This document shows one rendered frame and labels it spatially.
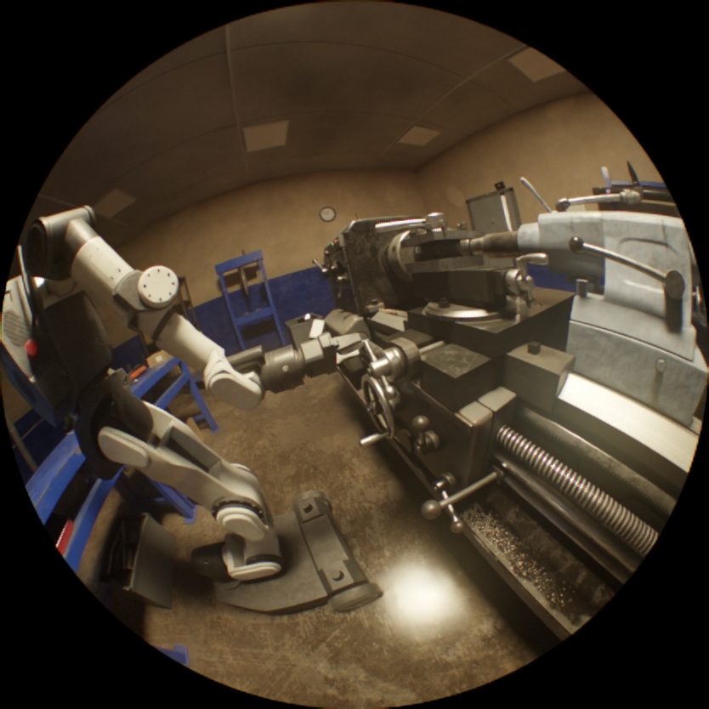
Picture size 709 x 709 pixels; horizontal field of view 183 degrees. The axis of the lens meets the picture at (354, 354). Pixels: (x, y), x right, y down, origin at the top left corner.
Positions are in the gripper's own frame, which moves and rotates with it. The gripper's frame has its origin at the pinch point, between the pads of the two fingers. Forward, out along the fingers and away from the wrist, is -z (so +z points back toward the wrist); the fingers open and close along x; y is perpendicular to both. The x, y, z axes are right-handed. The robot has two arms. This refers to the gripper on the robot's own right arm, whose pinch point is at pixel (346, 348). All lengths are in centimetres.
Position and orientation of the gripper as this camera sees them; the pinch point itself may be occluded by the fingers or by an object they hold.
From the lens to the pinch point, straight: 48.4
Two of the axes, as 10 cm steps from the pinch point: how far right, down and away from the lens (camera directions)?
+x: -0.7, 4.5, 8.9
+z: -9.2, 3.1, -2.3
